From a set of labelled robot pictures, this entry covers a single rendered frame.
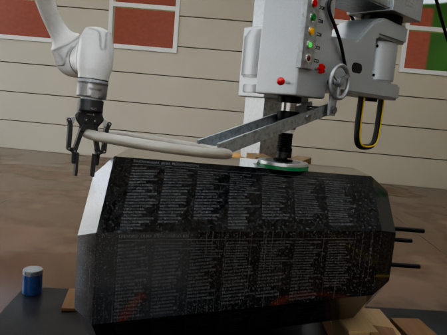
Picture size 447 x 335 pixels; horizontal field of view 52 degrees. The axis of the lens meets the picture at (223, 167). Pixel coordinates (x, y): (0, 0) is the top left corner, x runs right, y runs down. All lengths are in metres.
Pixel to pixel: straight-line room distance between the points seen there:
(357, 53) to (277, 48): 0.43
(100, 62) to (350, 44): 1.15
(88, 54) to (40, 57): 7.35
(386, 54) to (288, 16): 0.71
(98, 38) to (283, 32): 0.78
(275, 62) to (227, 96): 6.07
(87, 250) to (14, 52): 7.39
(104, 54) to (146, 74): 6.74
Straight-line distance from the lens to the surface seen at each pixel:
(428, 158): 8.61
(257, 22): 2.86
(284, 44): 1.90
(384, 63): 2.46
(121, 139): 1.32
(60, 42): 1.57
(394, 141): 8.34
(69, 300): 2.60
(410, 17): 2.57
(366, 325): 2.19
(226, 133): 1.80
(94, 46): 1.43
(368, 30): 2.27
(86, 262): 1.79
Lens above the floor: 1.09
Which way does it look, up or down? 8 degrees down
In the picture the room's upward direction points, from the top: 5 degrees clockwise
